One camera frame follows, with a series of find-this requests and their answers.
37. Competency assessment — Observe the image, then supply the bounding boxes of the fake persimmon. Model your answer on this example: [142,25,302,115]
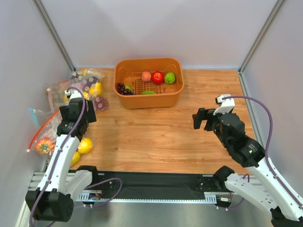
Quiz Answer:
[35,138,55,154]

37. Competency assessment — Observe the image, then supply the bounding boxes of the polka dot zip bag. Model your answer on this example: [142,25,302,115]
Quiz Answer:
[71,68,109,111]

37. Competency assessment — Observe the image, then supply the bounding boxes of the fake green pear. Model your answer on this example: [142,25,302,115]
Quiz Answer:
[125,85,134,92]

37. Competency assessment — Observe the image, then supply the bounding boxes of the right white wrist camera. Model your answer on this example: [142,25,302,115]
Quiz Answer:
[213,94,235,115]

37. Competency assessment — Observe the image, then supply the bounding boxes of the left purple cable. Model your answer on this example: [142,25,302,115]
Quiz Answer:
[28,87,86,227]

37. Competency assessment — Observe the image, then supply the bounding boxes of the fake red apple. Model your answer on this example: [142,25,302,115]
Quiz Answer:
[151,71,164,85]

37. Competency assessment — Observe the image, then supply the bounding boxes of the fake green mango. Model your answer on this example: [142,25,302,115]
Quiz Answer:
[141,90,156,95]

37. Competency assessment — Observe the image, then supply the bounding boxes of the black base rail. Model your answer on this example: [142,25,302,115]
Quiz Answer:
[29,169,266,209]

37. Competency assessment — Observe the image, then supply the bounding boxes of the fake yellow mango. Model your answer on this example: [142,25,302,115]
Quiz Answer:
[70,151,81,167]

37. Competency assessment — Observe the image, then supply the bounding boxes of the fake yellow lemon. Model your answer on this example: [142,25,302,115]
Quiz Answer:
[78,138,93,154]

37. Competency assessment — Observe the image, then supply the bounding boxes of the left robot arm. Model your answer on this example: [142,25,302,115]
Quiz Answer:
[26,97,96,227]

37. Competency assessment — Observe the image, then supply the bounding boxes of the blue zip bag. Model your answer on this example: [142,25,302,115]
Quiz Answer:
[29,108,58,133]

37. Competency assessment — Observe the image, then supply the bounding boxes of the pink zip bag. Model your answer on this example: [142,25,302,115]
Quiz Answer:
[44,80,71,112]

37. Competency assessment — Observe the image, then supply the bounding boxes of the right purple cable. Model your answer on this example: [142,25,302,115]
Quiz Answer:
[222,95,303,206]

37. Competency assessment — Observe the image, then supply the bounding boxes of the orange zip top bag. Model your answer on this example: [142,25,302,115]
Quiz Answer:
[27,108,95,166]

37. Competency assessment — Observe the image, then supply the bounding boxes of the fake peach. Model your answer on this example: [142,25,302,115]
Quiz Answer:
[141,71,152,82]

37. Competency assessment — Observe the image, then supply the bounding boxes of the purple cable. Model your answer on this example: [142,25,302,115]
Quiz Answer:
[28,87,86,227]
[222,95,303,206]

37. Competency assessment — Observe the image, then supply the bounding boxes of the aluminium frame post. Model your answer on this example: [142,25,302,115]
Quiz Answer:
[32,0,76,71]
[238,0,286,75]

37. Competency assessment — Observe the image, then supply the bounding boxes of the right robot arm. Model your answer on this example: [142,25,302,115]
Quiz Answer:
[192,108,303,227]

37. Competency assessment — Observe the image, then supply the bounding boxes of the fake green apple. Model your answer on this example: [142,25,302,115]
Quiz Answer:
[164,72,176,84]

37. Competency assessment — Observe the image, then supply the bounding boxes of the orange plastic basket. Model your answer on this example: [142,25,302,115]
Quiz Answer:
[114,58,185,109]

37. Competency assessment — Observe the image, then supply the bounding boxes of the fake purple grapes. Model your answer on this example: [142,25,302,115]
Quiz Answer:
[116,83,135,96]

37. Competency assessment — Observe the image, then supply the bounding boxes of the right aluminium frame post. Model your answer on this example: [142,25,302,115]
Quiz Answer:
[238,0,286,75]

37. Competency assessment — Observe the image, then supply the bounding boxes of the left aluminium frame post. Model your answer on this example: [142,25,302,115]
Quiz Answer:
[32,0,76,71]

